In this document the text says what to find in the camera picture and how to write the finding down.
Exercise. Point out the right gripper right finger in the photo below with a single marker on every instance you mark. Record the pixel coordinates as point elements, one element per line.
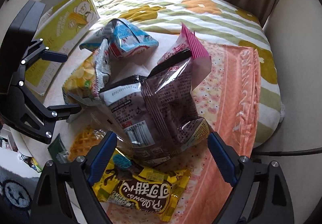
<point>259,191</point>

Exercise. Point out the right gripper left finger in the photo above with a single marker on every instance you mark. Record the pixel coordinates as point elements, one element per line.
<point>51,202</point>

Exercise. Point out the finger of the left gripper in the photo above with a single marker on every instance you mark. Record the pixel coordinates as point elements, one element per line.
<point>54,56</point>
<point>63,110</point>

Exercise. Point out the dark green pouch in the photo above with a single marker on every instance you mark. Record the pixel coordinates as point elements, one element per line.
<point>57,151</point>

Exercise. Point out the clear waffle packet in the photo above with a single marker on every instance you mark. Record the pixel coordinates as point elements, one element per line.
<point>84,141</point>

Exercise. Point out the yellow pillows chocolate bag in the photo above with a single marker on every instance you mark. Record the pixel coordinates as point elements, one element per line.
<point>129,184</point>

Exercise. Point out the green cardboard box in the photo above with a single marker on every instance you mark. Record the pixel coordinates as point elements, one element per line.
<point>61,28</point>

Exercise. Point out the yellow chip snack bag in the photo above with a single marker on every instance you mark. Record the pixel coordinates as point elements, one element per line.
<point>84,84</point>

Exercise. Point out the silver blue snack bag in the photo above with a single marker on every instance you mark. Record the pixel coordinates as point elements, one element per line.
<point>121,38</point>

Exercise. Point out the pink floral towel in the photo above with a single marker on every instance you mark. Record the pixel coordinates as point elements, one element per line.
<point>229,100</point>

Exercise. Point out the dark brown snack bag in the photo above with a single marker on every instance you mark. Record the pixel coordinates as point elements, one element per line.
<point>157,113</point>

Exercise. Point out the pink strawberry candy bag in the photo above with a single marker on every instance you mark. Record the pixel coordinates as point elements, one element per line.
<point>201,60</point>

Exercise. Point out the floral striped quilt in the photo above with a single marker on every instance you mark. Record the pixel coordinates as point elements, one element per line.
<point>213,21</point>

